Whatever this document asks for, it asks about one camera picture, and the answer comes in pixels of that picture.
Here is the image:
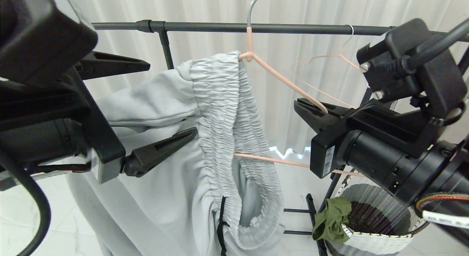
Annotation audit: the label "pink clothes hanger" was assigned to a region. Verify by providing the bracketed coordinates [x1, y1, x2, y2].
[234, 0, 367, 178]
[289, 24, 370, 110]

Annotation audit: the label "green garment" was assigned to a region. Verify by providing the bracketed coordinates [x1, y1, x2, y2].
[312, 197, 353, 244]

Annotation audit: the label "white curtain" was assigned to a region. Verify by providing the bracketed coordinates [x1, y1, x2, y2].
[51, 0, 469, 161]

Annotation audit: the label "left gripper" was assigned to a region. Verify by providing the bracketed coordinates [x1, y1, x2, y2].
[0, 51, 151, 184]

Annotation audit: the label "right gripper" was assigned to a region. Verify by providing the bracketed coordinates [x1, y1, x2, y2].
[311, 121, 435, 205]

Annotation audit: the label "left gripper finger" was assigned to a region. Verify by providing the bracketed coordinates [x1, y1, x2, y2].
[122, 127, 198, 178]

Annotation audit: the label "black clothes rack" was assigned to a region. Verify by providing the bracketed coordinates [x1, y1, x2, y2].
[92, 19, 469, 256]

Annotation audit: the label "white laundry basket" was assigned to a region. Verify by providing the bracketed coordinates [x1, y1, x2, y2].
[324, 175, 430, 256]

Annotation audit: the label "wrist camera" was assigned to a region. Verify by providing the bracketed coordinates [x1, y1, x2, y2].
[344, 18, 468, 158]
[0, 0, 99, 85]

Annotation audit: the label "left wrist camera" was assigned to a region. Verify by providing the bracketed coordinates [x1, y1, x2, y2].
[0, 0, 99, 85]

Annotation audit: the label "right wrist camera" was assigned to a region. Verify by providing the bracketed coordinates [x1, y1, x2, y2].
[344, 18, 468, 158]

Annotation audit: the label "pale grey shorts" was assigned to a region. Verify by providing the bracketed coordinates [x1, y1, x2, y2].
[66, 51, 286, 256]

